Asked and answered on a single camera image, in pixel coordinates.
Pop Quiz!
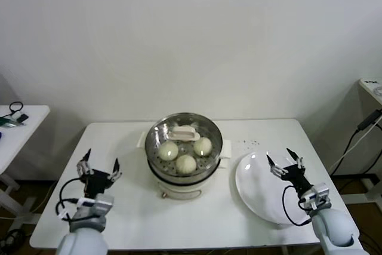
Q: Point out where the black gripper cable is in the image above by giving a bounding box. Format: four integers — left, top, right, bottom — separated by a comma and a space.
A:
282, 185, 314, 226
56, 177, 86, 223

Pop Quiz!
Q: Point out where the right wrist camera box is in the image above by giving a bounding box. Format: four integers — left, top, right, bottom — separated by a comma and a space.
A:
298, 182, 332, 211

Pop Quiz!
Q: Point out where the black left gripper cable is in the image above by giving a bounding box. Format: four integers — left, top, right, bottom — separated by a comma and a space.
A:
56, 177, 86, 223

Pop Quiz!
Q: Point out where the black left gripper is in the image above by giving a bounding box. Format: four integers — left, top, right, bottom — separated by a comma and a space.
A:
76, 148, 123, 199

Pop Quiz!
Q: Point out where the black floor cable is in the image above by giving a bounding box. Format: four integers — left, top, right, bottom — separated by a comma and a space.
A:
0, 228, 27, 250

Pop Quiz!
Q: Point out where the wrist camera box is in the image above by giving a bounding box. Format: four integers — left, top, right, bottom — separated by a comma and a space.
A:
76, 193, 116, 208
298, 182, 332, 211

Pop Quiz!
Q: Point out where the white hanging cable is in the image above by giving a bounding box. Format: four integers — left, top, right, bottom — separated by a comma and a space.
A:
329, 120, 382, 174

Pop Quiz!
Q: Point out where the white side table with label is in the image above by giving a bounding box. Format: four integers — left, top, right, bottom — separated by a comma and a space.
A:
340, 78, 382, 205

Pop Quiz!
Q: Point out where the glass lid with white handle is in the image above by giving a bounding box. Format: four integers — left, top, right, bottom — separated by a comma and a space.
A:
145, 112, 223, 175

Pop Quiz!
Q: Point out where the white side table with laptop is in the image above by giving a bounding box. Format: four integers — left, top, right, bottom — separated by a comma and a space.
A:
0, 105, 50, 217

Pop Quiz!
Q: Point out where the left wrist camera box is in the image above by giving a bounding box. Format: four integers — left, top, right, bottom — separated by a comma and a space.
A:
76, 193, 116, 208

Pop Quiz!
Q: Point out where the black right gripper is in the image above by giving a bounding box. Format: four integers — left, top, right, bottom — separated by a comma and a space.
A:
265, 147, 314, 198

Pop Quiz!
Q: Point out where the white electric cooker base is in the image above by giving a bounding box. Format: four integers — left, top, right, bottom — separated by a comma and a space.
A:
147, 159, 229, 201

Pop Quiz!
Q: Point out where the white round plate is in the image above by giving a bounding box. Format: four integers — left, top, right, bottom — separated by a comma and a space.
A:
235, 150, 313, 225

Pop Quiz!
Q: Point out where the thin black hanging cable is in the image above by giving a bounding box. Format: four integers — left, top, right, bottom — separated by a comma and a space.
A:
334, 134, 382, 176

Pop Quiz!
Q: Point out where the stainless steel steamer basket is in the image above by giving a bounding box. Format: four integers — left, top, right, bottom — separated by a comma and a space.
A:
136, 112, 233, 178

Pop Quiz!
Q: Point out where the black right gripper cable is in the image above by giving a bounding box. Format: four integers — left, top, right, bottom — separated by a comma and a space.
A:
282, 185, 314, 226

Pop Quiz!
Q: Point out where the black power adapter cable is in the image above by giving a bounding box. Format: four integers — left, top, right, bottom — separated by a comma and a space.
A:
329, 110, 382, 176

